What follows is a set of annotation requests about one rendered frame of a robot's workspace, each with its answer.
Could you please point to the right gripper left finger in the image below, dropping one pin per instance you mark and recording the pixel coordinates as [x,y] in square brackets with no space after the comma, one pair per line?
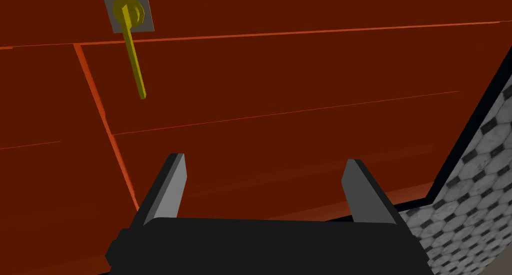
[168,191]

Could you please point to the red-brown door leaf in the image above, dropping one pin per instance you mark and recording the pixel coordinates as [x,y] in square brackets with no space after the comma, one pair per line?
[280,107]

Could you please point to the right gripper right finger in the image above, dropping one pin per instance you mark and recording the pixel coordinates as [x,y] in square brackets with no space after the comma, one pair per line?
[366,195]

